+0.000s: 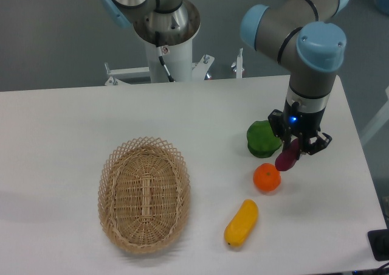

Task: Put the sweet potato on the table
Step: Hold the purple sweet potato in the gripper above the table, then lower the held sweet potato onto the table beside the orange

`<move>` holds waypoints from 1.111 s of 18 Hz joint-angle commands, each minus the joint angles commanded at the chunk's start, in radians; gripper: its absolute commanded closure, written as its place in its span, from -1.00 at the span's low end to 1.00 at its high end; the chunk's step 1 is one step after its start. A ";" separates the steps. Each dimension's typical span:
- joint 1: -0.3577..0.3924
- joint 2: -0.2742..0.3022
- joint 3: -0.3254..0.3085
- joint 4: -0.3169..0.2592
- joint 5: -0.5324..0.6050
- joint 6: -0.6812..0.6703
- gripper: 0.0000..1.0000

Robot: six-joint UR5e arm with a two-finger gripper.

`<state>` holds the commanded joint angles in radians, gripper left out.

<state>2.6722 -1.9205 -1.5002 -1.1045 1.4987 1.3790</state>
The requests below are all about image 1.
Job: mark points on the green bok choy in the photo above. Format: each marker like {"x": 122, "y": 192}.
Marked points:
{"x": 261, "y": 141}

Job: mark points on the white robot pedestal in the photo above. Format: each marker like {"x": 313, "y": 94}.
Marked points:
{"x": 176, "y": 29}

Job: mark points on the woven wicker basket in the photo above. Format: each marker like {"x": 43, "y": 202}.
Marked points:
{"x": 144, "y": 195}

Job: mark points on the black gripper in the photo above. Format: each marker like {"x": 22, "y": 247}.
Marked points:
{"x": 303, "y": 116}

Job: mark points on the white post at right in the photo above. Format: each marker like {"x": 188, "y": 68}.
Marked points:
{"x": 375, "y": 124}

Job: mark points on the orange tangerine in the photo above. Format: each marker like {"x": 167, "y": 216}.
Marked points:
{"x": 266, "y": 177}

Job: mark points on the white metal base frame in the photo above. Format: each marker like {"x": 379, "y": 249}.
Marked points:
{"x": 166, "y": 64}

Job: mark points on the yellow mango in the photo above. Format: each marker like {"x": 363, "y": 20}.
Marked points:
{"x": 242, "y": 224}

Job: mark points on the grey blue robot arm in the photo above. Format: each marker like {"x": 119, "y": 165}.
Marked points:
{"x": 297, "y": 35}

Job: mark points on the purple sweet potato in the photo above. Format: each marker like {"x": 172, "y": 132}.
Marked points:
{"x": 288, "y": 157}

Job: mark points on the black device at edge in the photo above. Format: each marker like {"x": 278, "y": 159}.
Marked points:
{"x": 378, "y": 240}

